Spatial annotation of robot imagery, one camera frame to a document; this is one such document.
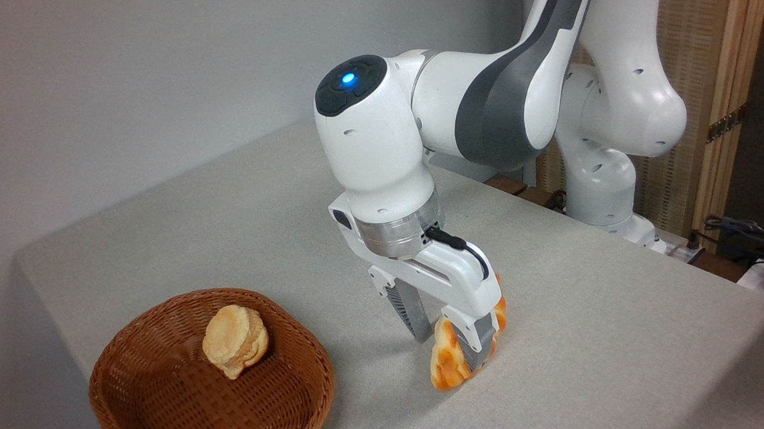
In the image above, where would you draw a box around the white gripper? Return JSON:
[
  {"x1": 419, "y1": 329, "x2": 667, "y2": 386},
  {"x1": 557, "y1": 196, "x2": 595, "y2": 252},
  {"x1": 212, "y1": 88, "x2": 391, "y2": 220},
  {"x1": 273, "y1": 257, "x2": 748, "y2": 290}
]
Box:
[{"x1": 327, "y1": 187, "x2": 508, "y2": 379}]

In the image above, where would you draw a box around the braided golden bread loaf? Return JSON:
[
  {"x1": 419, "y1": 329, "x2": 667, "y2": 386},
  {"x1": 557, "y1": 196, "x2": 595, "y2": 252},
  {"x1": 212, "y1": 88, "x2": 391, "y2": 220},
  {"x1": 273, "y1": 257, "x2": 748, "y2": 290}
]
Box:
[{"x1": 425, "y1": 273, "x2": 512, "y2": 393}]

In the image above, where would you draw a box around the round pale bread roll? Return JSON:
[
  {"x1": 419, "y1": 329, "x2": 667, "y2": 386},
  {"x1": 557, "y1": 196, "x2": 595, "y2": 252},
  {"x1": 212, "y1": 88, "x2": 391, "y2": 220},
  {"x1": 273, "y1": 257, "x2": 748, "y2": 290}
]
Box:
[{"x1": 200, "y1": 303, "x2": 272, "y2": 381}]

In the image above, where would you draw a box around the brown woven wicker basket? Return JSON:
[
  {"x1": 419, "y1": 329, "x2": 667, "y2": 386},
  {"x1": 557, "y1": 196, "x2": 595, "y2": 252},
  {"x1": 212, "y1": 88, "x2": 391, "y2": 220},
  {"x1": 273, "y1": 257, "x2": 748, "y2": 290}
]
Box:
[{"x1": 84, "y1": 283, "x2": 338, "y2": 429}]

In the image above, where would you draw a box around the grey tablecloth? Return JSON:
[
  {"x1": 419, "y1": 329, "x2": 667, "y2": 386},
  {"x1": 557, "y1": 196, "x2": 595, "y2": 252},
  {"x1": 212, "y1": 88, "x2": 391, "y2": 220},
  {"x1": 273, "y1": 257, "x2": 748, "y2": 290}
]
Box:
[{"x1": 8, "y1": 98, "x2": 764, "y2": 429}]

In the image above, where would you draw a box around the brown wooden ledge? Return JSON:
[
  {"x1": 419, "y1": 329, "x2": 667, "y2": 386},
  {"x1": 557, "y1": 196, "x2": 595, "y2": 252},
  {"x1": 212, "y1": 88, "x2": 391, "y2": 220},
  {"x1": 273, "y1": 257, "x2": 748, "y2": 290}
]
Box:
[{"x1": 484, "y1": 172, "x2": 569, "y2": 216}]

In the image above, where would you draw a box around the white power strip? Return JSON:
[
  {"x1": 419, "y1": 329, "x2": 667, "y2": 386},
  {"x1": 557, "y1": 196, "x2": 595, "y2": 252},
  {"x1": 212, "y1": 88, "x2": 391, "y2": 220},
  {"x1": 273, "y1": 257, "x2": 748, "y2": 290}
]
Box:
[{"x1": 664, "y1": 240, "x2": 707, "y2": 265}]

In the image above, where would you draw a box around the grey vertical pipe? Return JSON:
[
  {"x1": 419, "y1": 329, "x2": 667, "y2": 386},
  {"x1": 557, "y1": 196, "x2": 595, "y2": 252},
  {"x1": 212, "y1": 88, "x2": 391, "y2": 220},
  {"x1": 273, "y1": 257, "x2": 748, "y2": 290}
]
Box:
[{"x1": 517, "y1": 0, "x2": 544, "y2": 187}]

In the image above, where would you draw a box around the wooden rattan folding screen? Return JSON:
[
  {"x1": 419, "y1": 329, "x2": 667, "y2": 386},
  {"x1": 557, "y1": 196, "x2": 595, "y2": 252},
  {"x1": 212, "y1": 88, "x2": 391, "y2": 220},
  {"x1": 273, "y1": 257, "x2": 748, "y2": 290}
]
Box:
[{"x1": 531, "y1": 0, "x2": 764, "y2": 261}]

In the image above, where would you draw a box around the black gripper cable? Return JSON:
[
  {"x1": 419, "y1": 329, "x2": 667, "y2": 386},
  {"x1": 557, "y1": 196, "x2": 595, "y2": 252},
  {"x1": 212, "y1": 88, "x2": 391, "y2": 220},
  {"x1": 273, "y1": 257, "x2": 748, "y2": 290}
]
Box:
[{"x1": 424, "y1": 224, "x2": 492, "y2": 284}]

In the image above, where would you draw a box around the black cable bundle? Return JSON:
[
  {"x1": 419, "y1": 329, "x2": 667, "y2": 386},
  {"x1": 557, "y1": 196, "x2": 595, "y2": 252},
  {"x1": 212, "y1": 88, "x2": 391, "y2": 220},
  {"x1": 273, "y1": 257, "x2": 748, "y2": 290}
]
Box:
[{"x1": 702, "y1": 213, "x2": 764, "y2": 260}]

